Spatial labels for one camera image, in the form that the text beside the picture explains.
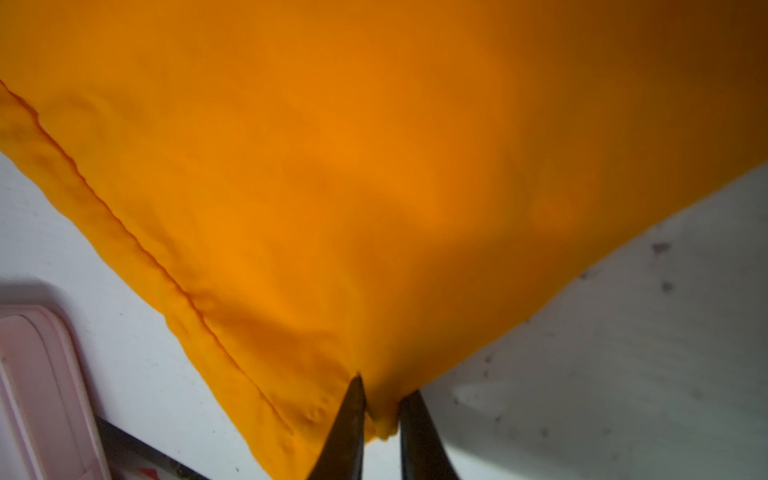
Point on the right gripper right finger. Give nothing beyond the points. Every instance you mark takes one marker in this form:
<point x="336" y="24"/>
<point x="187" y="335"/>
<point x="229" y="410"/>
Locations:
<point x="423" y="456"/>

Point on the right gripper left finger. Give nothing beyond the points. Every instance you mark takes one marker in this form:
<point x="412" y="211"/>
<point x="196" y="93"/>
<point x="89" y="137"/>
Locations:
<point x="341" y="457"/>

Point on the orange shorts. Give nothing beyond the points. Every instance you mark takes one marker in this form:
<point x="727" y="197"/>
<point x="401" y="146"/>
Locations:
<point x="311" y="191"/>

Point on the pink tray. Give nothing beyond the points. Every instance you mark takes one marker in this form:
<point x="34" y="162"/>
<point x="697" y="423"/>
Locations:
<point x="48" y="427"/>

